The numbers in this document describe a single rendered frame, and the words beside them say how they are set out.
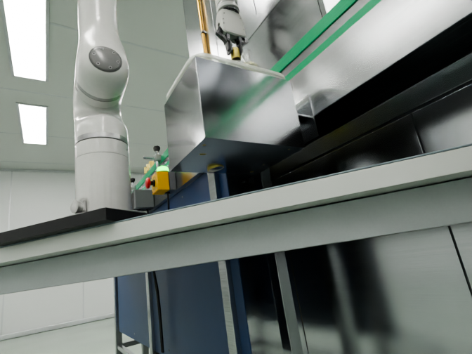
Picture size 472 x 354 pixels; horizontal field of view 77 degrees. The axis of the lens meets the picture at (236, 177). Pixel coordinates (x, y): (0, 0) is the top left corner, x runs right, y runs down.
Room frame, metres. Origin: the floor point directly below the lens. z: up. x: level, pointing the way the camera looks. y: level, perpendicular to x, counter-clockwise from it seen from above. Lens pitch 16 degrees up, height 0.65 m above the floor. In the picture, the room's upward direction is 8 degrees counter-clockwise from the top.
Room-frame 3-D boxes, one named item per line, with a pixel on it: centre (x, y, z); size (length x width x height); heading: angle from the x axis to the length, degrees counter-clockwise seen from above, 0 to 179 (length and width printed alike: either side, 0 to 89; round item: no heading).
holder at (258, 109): (0.59, -0.03, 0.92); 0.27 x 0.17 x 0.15; 123
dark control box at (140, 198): (1.28, 0.42, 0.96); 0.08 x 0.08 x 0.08; 33
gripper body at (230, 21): (0.90, -0.06, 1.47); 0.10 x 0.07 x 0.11; 122
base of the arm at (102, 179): (0.67, 0.31, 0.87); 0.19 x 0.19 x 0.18
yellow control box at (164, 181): (1.05, 0.27, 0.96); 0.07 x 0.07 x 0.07; 33
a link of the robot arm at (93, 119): (0.70, 0.33, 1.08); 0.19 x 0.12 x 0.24; 32
